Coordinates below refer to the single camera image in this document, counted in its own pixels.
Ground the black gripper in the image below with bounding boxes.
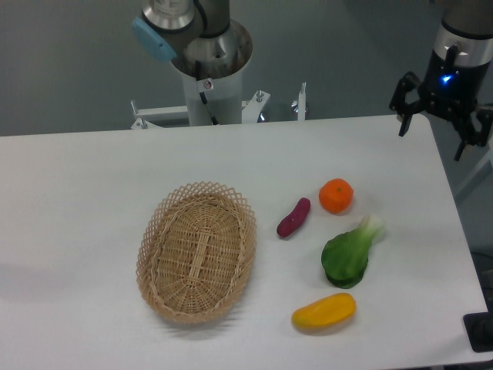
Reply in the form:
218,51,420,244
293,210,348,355
389,52,492,161

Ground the robot base with blue cap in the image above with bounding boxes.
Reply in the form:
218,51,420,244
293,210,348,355
132,0,253,80

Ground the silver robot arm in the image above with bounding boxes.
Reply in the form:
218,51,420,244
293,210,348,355
389,1,492,161

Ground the purple sweet potato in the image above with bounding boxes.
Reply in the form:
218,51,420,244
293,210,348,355
277,197,311,238

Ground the orange tangerine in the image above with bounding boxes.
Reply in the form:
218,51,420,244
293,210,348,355
318,178,354,214

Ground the green bok choy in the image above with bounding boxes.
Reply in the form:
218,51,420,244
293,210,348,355
320,214,384,289

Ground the black device at table edge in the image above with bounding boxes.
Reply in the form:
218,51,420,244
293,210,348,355
463,312,492,353

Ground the yellow mango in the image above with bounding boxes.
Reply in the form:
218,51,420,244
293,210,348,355
291,293,357,330

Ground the oval wicker basket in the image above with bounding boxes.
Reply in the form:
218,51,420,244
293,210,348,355
136,182,257,325

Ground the white mounting pedestal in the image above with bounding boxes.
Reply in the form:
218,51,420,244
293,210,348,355
180,71,243,126

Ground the black base cable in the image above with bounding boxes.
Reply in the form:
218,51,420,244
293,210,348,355
194,60,220,126

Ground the white metal frame bracket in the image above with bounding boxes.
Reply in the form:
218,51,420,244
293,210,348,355
129,82,311,130

